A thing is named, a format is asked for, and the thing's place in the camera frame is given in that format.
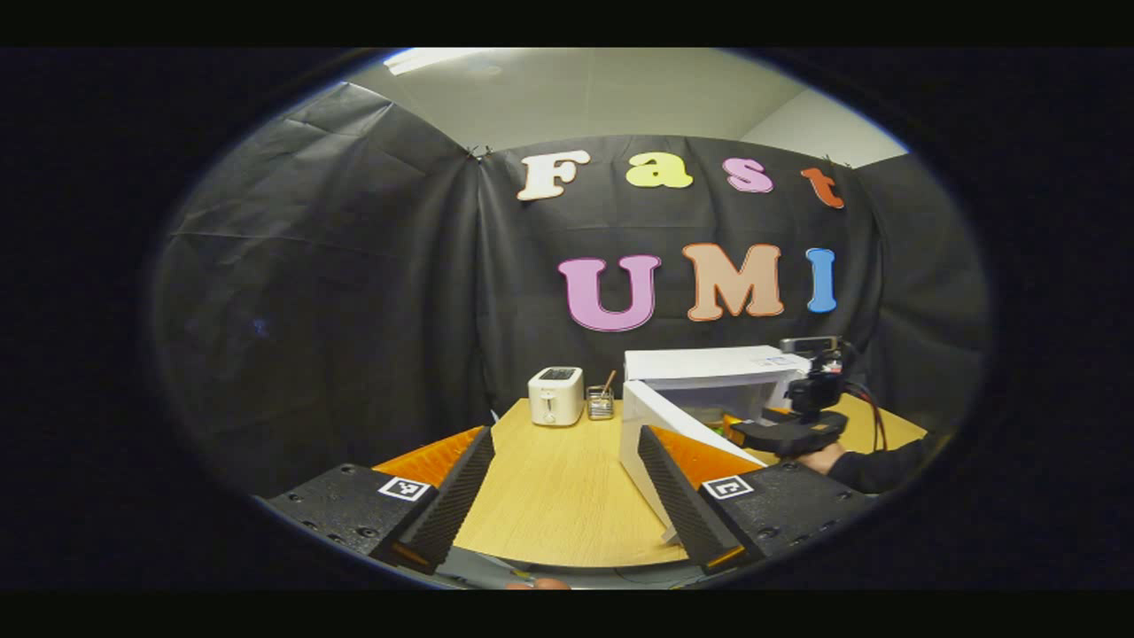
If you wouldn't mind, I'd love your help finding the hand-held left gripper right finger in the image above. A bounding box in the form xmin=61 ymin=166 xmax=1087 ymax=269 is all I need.
xmin=637 ymin=425 xmax=878 ymax=575

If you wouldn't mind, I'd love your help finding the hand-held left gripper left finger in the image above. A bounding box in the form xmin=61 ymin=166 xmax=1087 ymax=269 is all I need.
xmin=257 ymin=425 xmax=496 ymax=575

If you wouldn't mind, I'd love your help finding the white microwave oven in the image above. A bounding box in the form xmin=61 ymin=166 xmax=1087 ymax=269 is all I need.
xmin=618 ymin=345 xmax=812 ymax=543

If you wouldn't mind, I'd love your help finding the white toaster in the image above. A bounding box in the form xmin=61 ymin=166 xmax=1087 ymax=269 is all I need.
xmin=528 ymin=366 xmax=586 ymax=427

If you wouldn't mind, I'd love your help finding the black backdrop cloth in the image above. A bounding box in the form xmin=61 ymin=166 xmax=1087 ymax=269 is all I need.
xmin=151 ymin=82 xmax=991 ymax=497

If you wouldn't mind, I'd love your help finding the red and black cable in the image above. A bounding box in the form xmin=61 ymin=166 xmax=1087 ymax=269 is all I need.
xmin=842 ymin=379 xmax=889 ymax=453

